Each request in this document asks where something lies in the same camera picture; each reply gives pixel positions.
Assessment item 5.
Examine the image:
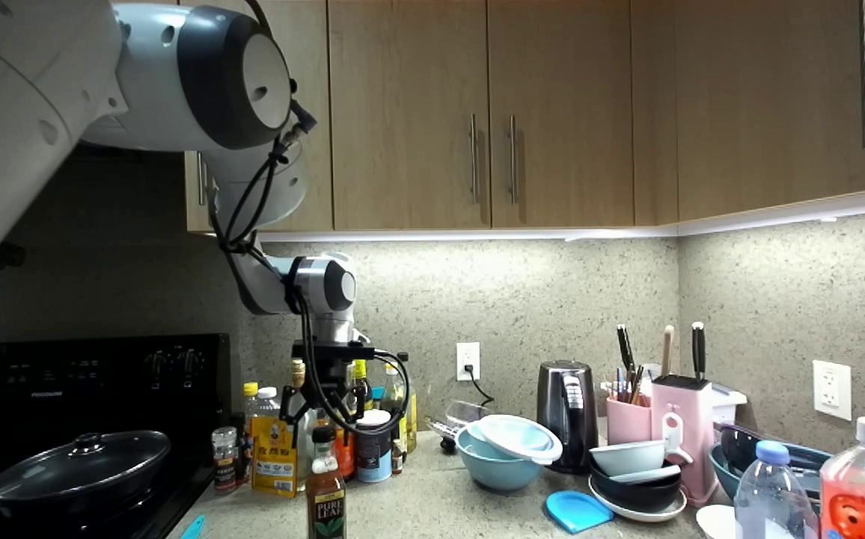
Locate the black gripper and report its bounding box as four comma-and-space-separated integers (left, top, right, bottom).
295, 341, 363, 443

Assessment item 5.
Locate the brown sauce bottle black cap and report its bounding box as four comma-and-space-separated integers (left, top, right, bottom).
305, 426, 350, 539

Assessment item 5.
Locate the orange bottle red cap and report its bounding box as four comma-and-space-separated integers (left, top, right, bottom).
329, 429, 359, 482

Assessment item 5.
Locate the gold cap bottle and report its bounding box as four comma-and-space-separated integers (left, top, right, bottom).
287, 357, 311, 423

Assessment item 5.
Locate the yellow label glass bottle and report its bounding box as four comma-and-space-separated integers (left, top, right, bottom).
248, 384, 304, 501

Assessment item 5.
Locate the yellow cap bottle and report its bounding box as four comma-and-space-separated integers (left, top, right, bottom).
239, 380, 260, 443

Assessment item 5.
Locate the tall yellow oil bottle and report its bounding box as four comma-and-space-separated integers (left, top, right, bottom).
389, 362, 422, 462

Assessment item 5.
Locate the clear water bottle blue cap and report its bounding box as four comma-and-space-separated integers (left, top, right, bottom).
730, 438, 821, 539

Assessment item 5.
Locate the dark jar white lid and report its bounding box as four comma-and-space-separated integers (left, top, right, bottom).
353, 407, 398, 486

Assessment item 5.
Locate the small spice jar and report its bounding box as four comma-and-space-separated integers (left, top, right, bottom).
211, 426, 244, 494

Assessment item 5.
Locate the large light blue bowl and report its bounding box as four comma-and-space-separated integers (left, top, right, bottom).
452, 423, 546, 494

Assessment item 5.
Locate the white colander bowl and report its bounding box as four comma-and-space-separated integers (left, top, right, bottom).
465, 413, 565, 467

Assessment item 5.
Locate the glass pan lid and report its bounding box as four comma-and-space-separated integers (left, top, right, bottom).
0, 429, 173, 491

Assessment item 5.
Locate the black stove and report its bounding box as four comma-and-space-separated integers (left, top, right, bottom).
0, 329, 235, 539

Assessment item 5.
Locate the blue silicone lid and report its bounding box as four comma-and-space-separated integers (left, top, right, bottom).
543, 489, 618, 537

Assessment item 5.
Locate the black frying pan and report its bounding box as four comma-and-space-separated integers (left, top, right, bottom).
0, 458, 173, 516

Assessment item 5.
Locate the under-cabinet light strip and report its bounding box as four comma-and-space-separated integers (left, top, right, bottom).
260, 184, 865, 245

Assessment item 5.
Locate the pink utensil holder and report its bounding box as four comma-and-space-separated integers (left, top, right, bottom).
606, 396, 657, 447

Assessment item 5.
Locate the light blue stacked bowl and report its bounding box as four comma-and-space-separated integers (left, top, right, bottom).
591, 438, 670, 479

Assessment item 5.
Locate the black stacked bowl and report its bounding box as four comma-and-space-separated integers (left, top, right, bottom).
591, 462, 687, 516

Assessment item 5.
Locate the white plate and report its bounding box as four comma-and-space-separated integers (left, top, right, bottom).
583, 477, 691, 528

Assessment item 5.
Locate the white peeler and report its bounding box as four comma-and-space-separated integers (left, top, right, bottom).
661, 410, 687, 467

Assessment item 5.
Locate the pink knife block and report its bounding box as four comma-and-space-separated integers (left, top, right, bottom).
649, 375, 718, 507

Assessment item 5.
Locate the small white bowl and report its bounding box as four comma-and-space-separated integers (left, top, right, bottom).
696, 504, 744, 539

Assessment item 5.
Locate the dark blue bowl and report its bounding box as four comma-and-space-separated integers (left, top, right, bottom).
706, 423, 832, 504

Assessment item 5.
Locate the wooden upper cabinet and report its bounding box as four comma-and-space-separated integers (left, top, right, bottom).
182, 0, 865, 236

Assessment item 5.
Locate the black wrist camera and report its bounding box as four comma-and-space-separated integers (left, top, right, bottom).
342, 341, 411, 366

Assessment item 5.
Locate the white wall outlet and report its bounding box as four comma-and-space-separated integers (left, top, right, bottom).
811, 357, 854, 423
456, 339, 486, 384

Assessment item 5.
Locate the black power cord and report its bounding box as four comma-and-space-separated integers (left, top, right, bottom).
465, 362, 501, 407

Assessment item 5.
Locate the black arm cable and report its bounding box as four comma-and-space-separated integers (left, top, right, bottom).
203, 92, 320, 317

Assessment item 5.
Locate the metal cabinet door handle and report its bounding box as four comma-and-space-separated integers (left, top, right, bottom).
503, 115, 530, 211
465, 110, 491, 211

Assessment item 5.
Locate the black handled knife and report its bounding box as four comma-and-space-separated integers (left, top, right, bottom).
688, 320, 711, 384
618, 324, 642, 384

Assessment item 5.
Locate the wooden handled knife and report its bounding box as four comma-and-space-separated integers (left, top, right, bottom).
660, 324, 676, 380

